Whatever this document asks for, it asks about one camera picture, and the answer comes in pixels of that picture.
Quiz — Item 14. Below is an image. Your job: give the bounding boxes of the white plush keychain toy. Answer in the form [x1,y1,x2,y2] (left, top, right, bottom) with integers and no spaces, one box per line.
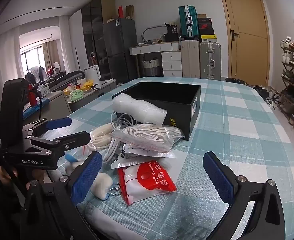
[65,154,113,200]

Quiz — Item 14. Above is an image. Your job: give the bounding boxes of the white charging cable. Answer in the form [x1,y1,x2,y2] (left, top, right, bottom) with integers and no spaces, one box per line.
[102,112,134,164]

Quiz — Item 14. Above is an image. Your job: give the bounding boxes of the white medicine sachet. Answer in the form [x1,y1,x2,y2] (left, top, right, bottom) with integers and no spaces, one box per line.
[111,144,176,170]

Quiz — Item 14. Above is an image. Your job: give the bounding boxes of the red white balloon glue bag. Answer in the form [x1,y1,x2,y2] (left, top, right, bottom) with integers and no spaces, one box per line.
[118,160,177,206]

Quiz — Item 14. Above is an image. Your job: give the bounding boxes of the bagged striped white rope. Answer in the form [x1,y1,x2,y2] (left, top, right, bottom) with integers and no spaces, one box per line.
[111,123,185,153]

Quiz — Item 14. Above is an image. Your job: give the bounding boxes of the person's left hand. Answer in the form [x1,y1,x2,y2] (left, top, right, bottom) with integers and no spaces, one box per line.
[0,166,44,189]

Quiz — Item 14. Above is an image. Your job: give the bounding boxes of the grey side cabinet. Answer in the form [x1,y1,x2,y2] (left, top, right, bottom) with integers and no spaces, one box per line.
[67,79,117,112]

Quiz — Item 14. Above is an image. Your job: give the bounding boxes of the plaid teal tablecloth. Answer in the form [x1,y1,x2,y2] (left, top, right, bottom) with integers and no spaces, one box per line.
[79,77,294,239]

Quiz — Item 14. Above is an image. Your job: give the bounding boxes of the white foam wrap roll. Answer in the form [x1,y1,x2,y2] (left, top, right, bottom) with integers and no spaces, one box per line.
[112,93,167,126]

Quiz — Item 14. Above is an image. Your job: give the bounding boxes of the wooden shoe rack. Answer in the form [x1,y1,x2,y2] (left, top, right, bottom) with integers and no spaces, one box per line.
[276,36,294,133]

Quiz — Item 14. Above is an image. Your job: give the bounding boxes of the dark grey refrigerator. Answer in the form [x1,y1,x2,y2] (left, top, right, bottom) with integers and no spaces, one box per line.
[103,18,138,83]

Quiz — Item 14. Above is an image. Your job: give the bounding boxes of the striped laundry basket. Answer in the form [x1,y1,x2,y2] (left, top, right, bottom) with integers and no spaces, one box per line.
[142,59,160,76]

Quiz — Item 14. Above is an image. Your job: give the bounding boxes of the black cardboard box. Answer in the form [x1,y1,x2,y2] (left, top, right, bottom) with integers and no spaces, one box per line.
[112,81,201,140]

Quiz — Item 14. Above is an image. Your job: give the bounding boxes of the white drawer desk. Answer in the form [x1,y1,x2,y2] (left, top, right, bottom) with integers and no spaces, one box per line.
[129,42,182,77]

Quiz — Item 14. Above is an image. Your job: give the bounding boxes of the black tote bag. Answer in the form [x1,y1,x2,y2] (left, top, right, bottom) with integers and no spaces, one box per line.
[164,23,179,42]

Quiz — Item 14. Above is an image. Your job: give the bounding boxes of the beige suitcase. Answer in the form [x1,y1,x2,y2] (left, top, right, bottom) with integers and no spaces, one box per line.
[180,40,200,79]

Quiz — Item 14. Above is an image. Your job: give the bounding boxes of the silver suitcase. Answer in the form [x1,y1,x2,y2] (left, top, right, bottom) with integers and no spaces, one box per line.
[199,42,221,81]

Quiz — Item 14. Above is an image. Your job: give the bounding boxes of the teal suitcase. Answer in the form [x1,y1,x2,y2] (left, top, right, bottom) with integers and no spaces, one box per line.
[178,5,199,41]

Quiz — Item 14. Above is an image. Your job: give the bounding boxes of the stacked shoe boxes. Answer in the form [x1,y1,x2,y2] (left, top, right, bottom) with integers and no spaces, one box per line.
[197,14,217,42]

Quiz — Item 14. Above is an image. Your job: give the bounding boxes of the wooden door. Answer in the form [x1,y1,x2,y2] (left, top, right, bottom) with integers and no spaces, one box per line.
[222,0,270,86]

